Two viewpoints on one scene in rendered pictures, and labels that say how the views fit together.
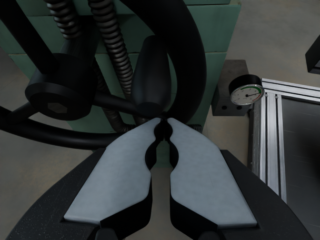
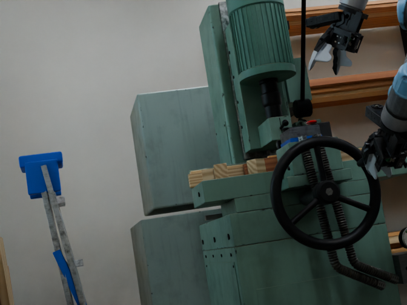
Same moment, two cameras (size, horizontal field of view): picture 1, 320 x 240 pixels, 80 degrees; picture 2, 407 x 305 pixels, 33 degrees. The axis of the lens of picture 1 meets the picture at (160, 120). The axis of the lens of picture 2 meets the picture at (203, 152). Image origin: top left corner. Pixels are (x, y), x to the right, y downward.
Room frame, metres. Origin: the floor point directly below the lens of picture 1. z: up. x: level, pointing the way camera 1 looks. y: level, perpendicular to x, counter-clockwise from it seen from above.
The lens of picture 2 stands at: (-1.48, 0.84, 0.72)
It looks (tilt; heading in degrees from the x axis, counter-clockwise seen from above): 8 degrees up; 345
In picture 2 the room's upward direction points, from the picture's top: 9 degrees counter-clockwise
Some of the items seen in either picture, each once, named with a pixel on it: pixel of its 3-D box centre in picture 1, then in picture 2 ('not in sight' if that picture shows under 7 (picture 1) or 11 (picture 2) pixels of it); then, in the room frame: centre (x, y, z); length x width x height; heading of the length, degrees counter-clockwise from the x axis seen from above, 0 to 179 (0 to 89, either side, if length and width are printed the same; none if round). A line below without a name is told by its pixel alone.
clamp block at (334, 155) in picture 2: not in sight; (308, 159); (0.29, 0.06, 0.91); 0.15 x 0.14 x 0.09; 85
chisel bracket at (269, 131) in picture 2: not in sight; (276, 134); (0.50, 0.06, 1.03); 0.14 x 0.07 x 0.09; 175
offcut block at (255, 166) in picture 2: not in sight; (256, 166); (0.35, 0.19, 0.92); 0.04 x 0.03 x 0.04; 125
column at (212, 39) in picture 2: not in sight; (249, 111); (0.77, 0.04, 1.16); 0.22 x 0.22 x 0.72; 85
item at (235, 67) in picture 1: (229, 88); (405, 267); (0.31, -0.18, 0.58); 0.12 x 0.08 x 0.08; 175
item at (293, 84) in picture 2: not in sight; (294, 83); (0.68, -0.11, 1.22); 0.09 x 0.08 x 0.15; 175
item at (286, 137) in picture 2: not in sight; (306, 133); (0.28, 0.06, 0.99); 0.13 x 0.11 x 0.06; 85
